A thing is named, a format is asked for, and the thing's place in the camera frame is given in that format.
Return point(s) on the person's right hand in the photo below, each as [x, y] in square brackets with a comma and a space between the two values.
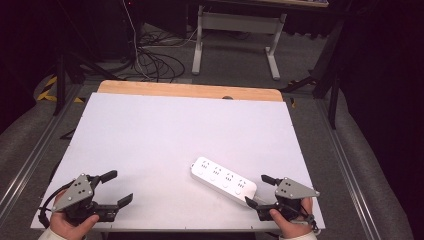
[295, 229]

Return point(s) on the aluminium floor rail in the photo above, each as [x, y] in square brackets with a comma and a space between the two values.
[350, 173]
[33, 156]

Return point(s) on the white power strip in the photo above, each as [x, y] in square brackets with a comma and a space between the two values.
[221, 180]

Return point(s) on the black curtain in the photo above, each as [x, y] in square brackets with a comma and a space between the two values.
[383, 83]

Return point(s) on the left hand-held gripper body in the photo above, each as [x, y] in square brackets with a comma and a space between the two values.
[77, 192]

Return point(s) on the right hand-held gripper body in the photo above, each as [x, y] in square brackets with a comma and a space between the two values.
[293, 190]

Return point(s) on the black metal stand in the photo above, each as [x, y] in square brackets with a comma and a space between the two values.
[333, 83]
[61, 83]

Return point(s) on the person's left hand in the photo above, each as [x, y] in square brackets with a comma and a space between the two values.
[68, 229]

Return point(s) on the white metal desk frame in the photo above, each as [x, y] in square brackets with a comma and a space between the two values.
[238, 23]

